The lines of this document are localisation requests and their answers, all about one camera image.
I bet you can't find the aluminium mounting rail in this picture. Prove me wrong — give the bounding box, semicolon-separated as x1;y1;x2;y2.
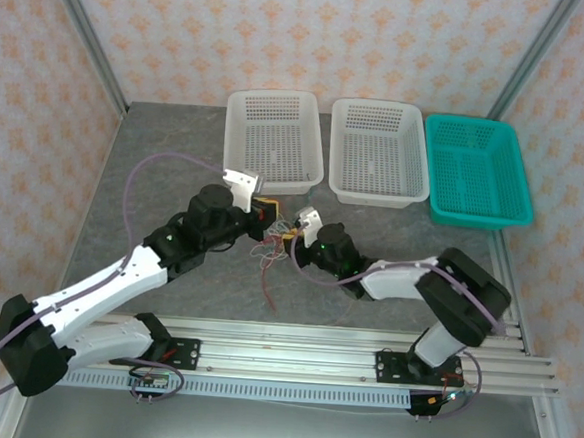
88;307;563;400

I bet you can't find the white slotted cable duct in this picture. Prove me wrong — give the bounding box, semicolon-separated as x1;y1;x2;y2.
62;365;414;412

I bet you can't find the aluminium frame post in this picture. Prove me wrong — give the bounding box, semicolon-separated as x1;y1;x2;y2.
32;0;138;119
486;0;583;127

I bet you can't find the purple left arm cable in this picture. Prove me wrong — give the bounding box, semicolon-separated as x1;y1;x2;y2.
0;140;228;421

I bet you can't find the teal perforated plastic basket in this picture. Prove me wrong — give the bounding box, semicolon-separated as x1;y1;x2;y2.
417;112;540;234

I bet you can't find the thin green cable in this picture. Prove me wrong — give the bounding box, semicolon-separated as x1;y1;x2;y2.
269;182;321;247

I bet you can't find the thin red cable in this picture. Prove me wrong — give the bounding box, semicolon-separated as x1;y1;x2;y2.
245;239;285;318

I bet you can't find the white perforated plastic basket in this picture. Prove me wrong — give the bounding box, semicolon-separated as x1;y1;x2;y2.
221;85;331;200
325;97;436;210

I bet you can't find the thin white cable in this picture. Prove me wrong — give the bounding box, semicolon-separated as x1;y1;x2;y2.
262;216;299;266

